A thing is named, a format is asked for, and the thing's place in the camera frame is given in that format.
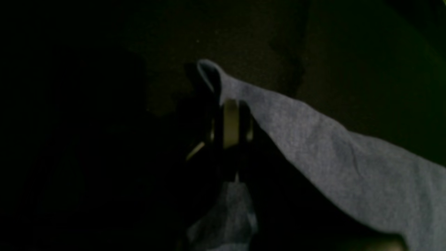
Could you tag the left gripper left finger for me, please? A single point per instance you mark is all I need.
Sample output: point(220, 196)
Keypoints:
point(142, 179)

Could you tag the black table cloth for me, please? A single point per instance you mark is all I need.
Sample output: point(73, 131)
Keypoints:
point(375, 66)

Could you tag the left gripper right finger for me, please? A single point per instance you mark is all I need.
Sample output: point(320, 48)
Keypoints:
point(291, 213)

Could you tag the light blue t-shirt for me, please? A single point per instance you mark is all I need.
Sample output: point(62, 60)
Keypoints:
point(375, 182)

